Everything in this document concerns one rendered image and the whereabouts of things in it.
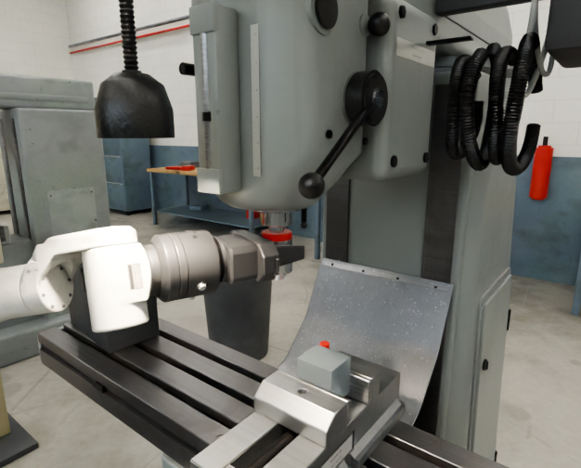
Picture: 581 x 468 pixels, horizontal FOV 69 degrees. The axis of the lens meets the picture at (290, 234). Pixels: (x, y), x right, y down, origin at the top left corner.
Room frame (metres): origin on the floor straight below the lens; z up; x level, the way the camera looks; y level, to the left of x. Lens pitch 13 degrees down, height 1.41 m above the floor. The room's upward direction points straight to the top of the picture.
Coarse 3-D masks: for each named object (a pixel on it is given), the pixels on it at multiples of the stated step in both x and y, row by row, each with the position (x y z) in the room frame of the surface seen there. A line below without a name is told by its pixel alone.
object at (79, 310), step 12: (72, 300) 0.94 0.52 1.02; (84, 300) 0.89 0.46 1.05; (156, 300) 0.90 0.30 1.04; (72, 312) 0.95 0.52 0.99; (84, 312) 0.89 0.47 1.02; (156, 312) 0.90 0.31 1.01; (84, 324) 0.90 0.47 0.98; (144, 324) 0.88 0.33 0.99; (156, 324) 0.90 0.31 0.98; (96, 336) 0.86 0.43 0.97; (108, 336) 0.82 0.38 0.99; (120, 336) 0.84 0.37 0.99; (132, 336) 0.86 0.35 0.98; (144, 336) 0.88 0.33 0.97; (108, 348) 0.82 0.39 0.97; (120, 348) 0.84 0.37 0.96
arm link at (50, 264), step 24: (48, 240) 0.48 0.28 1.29; (72, 240) 0.48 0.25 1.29; (96, 240) 0.47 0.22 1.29; (120, 240) 0.48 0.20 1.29; (48, 264) 0.48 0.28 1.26; (72, 264) 0.52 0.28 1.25; (24, 288) 0.47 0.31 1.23; (48, 288) 0.49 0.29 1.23; (72, 288) 0.53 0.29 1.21; (48, 312) 0.49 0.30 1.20
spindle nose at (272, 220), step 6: (264, 216) 0.60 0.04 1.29; (270, 216) 0.59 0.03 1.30; (276, 216) 0.59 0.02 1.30; (282, 216) 0.59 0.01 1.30; (288, 216) 0.60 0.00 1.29; (264, 222) 0.60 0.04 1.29; (270, 222) 0.59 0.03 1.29; (276, 222) 0.59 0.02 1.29; (282, 222) 0.59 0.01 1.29; (288, 222) 0.60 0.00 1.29
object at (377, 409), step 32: (352, 384) 0.56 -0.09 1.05; (384, 384) 0.60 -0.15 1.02; (256, 416) 0.52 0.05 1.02; (352, 416) 0.52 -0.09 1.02; (384, 416) 0.59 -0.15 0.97; (224, 448) 0.46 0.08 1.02; (256, 448) 0.47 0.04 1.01; (288, 448) 0.46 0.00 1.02; (320, 448) 0.46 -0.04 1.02; (352, 448) 0.52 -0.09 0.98
